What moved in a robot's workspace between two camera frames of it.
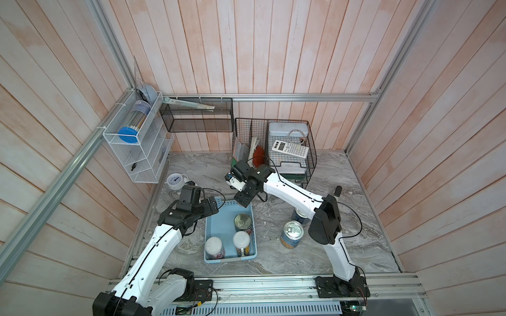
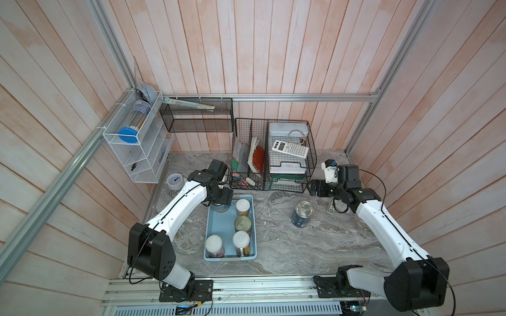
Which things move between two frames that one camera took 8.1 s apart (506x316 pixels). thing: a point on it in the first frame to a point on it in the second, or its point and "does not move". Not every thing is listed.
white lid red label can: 214,249 does not move
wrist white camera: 234,182 to 331,170
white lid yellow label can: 242,239 does not move
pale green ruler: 196,105 does not move
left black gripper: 207,210 to 225,198
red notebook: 259,156 does not move
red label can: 243,222 does not move
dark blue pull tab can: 299,216 does not move
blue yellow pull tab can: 292,234 to 220,208
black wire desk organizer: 286,147 does not move
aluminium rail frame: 387,295 does not move
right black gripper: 242,200 to 315,182
